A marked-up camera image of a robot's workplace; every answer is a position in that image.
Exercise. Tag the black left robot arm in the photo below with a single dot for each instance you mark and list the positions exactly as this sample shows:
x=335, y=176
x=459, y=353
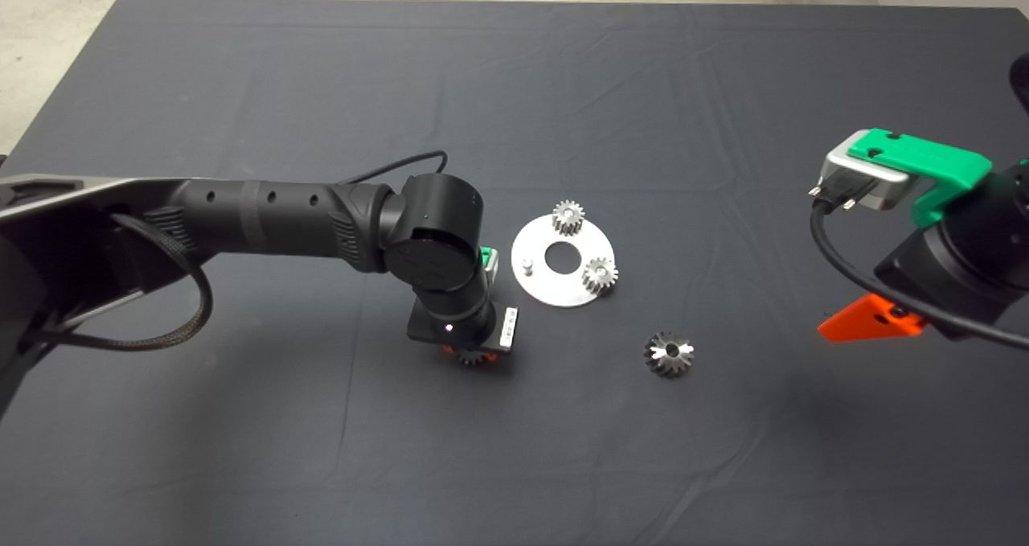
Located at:
x=265, y=216

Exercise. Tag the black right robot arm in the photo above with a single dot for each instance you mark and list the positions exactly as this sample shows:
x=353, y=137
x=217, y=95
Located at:
x=1001, y=232

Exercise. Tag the dark grey table cloth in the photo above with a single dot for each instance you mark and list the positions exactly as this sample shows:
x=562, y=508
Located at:
x=482, y=465

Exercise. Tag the green right wrist camera mount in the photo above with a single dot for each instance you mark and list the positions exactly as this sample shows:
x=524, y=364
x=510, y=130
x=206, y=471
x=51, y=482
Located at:
x=924, y=156

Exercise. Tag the large dark steel gear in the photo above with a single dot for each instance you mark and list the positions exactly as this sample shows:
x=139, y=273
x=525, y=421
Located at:
x=657, y=359

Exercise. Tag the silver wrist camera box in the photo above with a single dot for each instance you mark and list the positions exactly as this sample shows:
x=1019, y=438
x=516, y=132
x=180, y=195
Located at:
x=492, y=266
x=884, y=192

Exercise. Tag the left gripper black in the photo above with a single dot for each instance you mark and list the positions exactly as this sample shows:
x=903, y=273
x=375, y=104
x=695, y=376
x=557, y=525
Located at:
x=462, y=337

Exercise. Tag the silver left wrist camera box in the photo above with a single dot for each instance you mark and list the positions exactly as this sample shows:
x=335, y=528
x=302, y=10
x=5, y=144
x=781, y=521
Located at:
x=492, y=266

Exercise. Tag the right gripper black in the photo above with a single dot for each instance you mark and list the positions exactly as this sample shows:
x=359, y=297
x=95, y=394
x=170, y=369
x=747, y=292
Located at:
x=924, y=289

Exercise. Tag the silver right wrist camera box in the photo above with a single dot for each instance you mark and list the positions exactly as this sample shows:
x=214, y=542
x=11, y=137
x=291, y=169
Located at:
x=884, y=192

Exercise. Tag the round metal plate with hole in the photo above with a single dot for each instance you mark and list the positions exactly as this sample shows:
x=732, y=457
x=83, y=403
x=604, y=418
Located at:
x=563, y=293

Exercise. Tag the small steel spur gear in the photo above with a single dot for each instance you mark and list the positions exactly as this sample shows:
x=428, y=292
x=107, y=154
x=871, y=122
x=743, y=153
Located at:
x=600, y=276
x=567, y=219
x=474, y=359

